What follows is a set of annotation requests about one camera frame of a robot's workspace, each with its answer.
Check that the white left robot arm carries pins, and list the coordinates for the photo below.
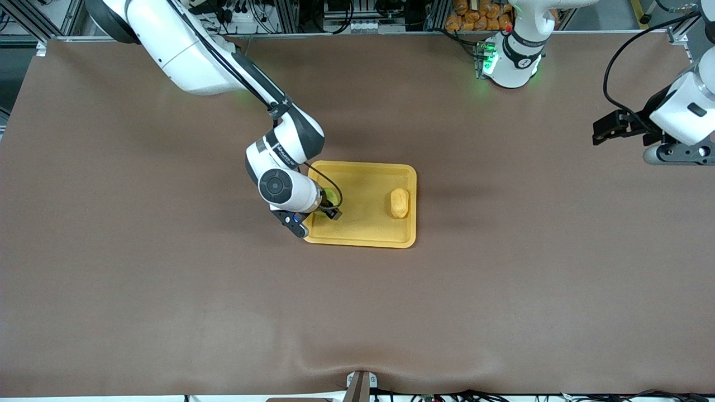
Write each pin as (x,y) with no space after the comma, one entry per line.
(516,56)

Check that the orange packets pile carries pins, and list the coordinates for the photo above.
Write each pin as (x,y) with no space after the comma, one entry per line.
(480,15)

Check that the brown table mat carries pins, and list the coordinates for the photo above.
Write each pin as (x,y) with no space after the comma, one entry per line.
(167,307)

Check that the yellow plastic tray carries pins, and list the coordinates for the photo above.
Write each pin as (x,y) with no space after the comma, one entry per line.
(368,226)

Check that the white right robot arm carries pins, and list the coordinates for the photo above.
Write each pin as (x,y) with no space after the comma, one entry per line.
(184,56)

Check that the green apple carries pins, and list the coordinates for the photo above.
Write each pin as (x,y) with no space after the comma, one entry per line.
(330,196)

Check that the aluminium table edge rail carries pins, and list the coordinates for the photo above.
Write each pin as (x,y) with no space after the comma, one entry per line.
(391,34)

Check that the white power strip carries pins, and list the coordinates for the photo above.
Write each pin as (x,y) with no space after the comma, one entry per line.
(367,26)

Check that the yellow potato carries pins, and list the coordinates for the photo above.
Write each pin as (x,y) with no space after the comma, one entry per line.
(399,203)

